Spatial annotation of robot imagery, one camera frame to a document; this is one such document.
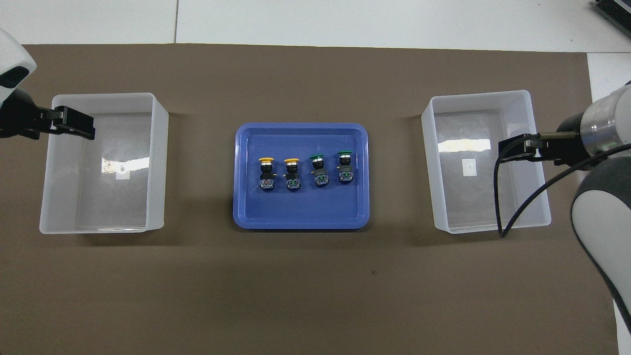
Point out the brown table mat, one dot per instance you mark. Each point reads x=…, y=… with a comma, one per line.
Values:
x=305, y=281

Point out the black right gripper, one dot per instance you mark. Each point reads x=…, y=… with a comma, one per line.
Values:
x=572, y=145

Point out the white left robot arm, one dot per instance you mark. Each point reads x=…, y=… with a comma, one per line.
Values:
x=15, y=54

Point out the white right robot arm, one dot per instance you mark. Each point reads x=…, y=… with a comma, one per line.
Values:
x=606, y=222

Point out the dark ribbed device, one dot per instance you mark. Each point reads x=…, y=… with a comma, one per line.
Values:
x=613, y=11

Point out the blue plastic tray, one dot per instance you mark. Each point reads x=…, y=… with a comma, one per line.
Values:
x=300, y=207

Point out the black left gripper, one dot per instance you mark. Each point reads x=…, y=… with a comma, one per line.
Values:
x=19, y=121

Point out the small white sticker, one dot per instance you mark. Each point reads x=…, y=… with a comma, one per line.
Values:
x=469, y=167
x=122, y=173

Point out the yellow push button switch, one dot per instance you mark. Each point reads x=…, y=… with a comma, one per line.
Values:
x=292, y=177
x=266, y=177

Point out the green push button switch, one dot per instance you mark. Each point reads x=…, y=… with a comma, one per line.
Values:
x=320, y=175
x=345, y=170

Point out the translucent white plastic box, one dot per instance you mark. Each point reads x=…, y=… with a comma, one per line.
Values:
x=113, y=207
x=483, y=202

